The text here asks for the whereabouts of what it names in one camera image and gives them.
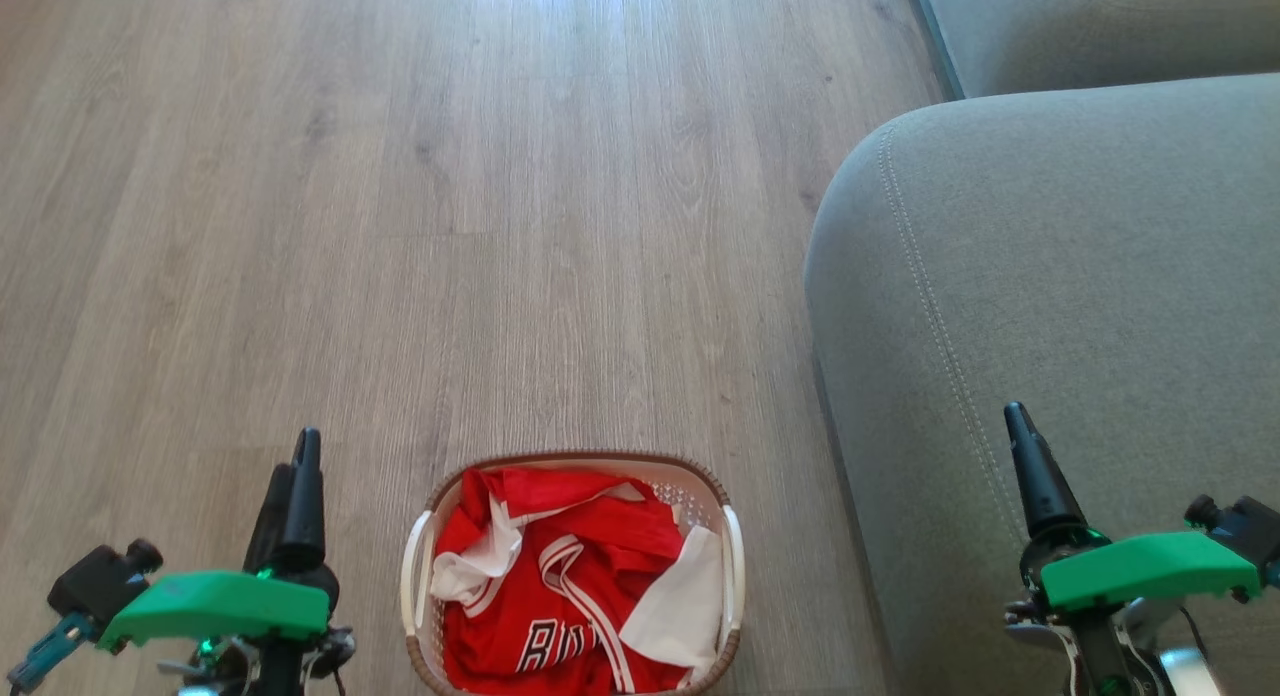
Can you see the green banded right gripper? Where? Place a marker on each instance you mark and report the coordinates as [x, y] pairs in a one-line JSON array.
[[1150, 568]]

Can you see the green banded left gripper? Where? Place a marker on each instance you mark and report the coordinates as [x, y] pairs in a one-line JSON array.
[[215, 606]]

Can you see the red basketball jersey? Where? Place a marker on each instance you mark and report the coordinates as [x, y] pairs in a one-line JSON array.
[[580, 596]]

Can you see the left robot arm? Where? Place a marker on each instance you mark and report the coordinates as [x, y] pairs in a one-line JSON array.
[[270, 676]]

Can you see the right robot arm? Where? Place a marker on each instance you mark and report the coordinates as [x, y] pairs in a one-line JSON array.
[[1110, 656]]

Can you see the grey fabric sofa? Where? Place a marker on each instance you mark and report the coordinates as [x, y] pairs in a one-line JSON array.
[[1080, 306]]

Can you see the white plastic laundry basket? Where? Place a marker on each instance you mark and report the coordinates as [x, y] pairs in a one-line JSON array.
[[700, 491]]

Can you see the white cloth garment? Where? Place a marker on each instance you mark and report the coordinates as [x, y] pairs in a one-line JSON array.
[[675, 606]]

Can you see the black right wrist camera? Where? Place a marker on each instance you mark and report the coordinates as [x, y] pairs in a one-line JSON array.
[[1245, 531]]

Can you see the teal camera bracket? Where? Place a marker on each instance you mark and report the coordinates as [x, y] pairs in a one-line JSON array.
[[45, 656]]

